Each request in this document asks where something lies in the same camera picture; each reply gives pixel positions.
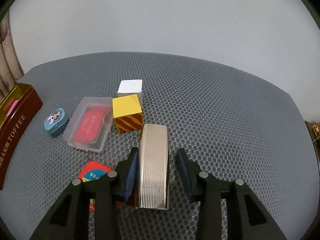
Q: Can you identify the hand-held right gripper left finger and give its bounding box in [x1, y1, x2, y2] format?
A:
[29, 147, 140, 240]

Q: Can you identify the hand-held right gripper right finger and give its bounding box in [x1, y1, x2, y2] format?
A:
[176, 148, 288, 240]

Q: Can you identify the gold ribbed metal box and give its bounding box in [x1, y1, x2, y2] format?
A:
[135, 124, 170, 210]

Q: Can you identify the yellow red striped cube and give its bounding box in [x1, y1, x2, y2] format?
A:
[112, 94, 144, 133]

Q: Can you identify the red rectangular tin box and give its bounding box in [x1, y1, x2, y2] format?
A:
[0, 83, 43, 190]

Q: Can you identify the pink wooden block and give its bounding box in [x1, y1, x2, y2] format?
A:
[6, 99, 20, 117]

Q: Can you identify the clear case with red insert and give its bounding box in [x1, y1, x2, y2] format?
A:
[62, 97, 113, 154]

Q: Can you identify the white zigzag print cube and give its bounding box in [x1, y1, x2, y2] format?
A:
[117, 79, 143, 108]

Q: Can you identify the small blue cartoon tin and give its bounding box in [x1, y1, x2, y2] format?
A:
[44, 108, 68, 137]

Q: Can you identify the dark wooden cabinet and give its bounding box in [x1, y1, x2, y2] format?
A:
[305, 120, 320, 170]

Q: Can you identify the beige patterned curtain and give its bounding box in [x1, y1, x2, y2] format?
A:
[0, 11, 24, 98]

